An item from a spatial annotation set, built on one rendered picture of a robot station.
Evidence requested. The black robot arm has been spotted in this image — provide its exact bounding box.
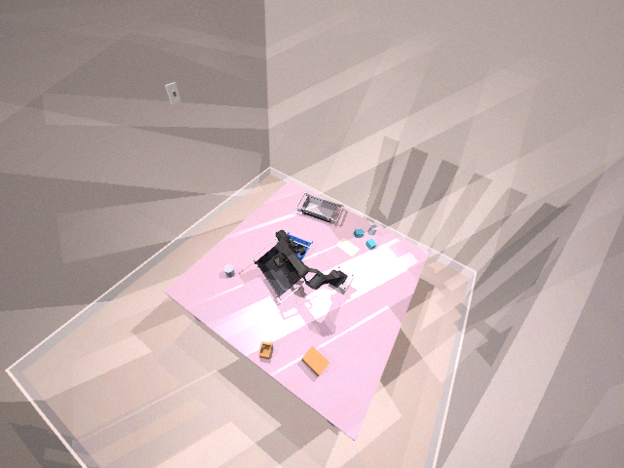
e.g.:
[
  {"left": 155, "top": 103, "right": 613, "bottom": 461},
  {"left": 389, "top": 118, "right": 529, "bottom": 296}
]
[{"left": 275, "top": 229, "right": 348, "bottom": 290}]

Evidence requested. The blue plastic tray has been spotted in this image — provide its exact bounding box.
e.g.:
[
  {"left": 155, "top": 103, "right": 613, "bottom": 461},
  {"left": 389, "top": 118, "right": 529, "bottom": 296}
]
[{"left": 287, "top": 232, "right": 313, "bottom": 260}]

